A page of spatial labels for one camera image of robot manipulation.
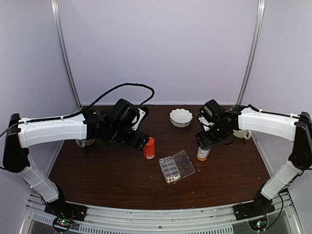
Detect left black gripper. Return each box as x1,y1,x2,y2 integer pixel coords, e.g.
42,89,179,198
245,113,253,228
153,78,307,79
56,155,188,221
109,124,150,151

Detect beige pills in organizer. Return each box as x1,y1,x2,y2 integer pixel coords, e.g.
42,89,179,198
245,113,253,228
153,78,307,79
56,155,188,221
166,175,181,183

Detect left black braided cable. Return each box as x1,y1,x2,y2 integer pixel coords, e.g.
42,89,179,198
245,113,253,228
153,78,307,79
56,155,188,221
0,82,155,137

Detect white fluted bowl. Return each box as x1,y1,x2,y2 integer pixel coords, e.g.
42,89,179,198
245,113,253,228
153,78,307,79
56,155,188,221
169,108,193,128

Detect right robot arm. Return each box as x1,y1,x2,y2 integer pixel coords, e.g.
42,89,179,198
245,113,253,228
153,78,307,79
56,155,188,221
195,99,312,215

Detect cream ceramic mug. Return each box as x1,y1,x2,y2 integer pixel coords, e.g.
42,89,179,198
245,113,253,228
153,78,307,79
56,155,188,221
233,130,252,140

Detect left aluminium frame post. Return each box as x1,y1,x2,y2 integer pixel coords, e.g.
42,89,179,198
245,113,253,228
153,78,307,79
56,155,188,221
51,0,81,109

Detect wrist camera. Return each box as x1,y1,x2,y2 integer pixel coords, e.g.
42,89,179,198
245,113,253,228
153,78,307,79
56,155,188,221
197,116,212,131
132,106,149,131

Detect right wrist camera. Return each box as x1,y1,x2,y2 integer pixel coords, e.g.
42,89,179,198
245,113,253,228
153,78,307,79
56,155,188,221
197,116,212,131

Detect orange pill bottle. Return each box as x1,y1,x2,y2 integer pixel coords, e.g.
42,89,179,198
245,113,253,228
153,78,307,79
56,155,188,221
143,137,156,160

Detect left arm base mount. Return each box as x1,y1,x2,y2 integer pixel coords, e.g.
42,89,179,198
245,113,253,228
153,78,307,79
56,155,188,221
41,185,87,234

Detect aluminium frame post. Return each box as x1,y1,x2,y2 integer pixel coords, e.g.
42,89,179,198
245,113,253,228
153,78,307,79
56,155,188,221
236,0,266,105
51,0,81,109

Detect grey capped white orange bottle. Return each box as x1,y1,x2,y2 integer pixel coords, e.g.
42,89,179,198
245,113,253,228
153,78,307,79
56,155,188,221
196,146,211,161

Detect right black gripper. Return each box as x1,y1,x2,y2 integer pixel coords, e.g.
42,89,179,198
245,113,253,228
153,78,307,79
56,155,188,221
196,122,230,149

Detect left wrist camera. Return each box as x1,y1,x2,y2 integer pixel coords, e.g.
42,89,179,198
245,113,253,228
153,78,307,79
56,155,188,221
132,106,149,131

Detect white floral mug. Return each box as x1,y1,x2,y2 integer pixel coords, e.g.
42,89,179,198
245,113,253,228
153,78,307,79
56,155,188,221
76,139,95,148

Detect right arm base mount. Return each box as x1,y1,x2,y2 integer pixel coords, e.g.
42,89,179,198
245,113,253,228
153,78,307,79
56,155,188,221
233,185,275,232

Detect front aluminium rail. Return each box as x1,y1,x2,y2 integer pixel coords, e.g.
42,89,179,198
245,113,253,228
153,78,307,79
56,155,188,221
24,204,293,234

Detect right aluminium frame post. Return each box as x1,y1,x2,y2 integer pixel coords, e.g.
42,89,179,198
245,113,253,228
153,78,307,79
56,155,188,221
236,0,266,105

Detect clear plastic pill organizer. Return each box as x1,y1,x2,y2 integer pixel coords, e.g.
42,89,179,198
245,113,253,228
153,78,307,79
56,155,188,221
158,150,195,180

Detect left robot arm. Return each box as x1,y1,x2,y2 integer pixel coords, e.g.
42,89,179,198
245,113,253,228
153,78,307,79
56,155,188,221
2,99,150,216

